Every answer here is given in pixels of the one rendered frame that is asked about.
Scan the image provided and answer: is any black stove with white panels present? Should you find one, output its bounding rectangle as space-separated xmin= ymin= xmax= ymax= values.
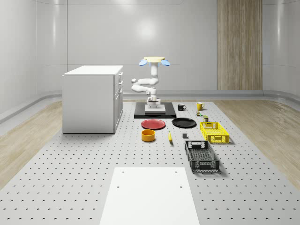
xmin=134 ymin=101 xmax=177 ymax=119

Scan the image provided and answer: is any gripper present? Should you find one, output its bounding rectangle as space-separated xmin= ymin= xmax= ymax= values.
xmin=146 ymin=97 xmax=161 ymax=107

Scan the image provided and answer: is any white board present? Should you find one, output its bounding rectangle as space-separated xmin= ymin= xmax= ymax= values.
xmin=99 ymin=166 xmax=201 ymax=225

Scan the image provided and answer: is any yellow basket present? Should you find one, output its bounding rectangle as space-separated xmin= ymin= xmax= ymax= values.
xmin=199 ymin=121 xmax=230 ymax=144

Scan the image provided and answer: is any white cabinet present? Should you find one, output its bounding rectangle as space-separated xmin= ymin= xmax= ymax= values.
xmin=62 ymin=65 xmax=124 ymax=135

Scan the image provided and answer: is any yellow bowl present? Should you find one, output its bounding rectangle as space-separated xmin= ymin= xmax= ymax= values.
xmin=141 ymin=129 xmax=156 ymax=143

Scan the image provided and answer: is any red plate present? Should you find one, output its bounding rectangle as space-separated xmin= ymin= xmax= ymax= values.
xmin=141 ymin=119 xmax=166 ymax=130

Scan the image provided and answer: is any dark grey basket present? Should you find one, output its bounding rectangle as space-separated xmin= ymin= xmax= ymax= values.
xmin=184 ymin=140 xmax=221 ymax=173

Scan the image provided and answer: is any black plate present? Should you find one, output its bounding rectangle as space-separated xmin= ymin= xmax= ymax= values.
xmin=171 ymin=117 xmax=197 ymax=129

